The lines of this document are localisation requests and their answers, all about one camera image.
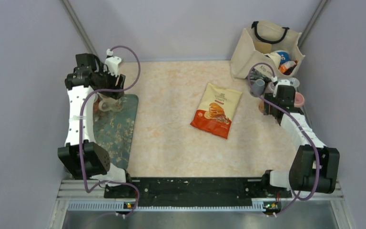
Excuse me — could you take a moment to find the large pink mug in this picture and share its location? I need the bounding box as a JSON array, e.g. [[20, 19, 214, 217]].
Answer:
[[294, 92, 305, 108]]

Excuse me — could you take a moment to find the cream white mug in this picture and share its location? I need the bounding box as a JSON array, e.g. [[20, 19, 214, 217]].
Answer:
[[98, 94, 123, 112]]

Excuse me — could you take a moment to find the orange chips bag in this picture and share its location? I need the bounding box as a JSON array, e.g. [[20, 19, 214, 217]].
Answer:
[[190, 83, 242, 139]]

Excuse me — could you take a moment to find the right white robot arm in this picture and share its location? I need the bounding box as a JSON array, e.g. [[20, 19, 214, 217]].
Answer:
[[260, 85, 340, 197]]

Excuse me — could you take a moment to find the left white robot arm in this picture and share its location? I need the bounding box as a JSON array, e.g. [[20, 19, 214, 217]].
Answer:
[[58, 53, 134, 197]]

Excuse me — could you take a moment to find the light blue white mug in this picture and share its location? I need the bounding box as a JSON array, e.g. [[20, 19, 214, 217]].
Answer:
[[289, 77, 300, 89]]

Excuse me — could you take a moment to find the blue grey mug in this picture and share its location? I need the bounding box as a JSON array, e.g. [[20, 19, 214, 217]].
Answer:
[[250, 79, 265, 97]]

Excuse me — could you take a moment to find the orange snack packet in bag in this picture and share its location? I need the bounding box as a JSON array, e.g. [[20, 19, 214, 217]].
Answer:
[[278, 61, 298, 75]]

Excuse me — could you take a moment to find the blue white package in bag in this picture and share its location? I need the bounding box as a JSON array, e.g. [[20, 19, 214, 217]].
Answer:
[[273, 50, 291, 65]]

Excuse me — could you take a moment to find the teal floral placemat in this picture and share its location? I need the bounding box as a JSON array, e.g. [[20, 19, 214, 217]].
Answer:
[[93, 94, 139, 170]]

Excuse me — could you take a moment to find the beige canvas tote bag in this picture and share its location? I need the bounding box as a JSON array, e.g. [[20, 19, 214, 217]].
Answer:
[[230, 21, 305, 79]]

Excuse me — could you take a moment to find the metal corner frame rail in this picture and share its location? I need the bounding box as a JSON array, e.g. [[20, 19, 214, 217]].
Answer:
[[60, 0, 99, 58]]

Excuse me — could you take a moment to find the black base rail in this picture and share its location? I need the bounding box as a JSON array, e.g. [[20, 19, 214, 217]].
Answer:
[[104, 177, 292, 207]]

